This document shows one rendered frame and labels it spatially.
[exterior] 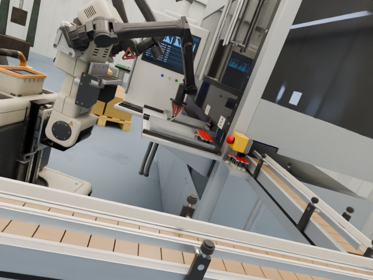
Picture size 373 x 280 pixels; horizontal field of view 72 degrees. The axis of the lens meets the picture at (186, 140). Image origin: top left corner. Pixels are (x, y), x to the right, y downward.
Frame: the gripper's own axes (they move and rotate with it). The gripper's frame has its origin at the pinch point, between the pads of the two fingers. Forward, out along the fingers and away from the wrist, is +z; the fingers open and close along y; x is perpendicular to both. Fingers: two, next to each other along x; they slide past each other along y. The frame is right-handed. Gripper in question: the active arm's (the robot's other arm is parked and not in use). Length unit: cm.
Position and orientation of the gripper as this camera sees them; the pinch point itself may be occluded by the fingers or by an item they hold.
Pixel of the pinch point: (175, 114)
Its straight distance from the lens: 170.9
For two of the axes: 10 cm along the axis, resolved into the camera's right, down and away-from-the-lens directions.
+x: -3.7, -3.8, 8.5
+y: 8.8, 1.5, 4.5
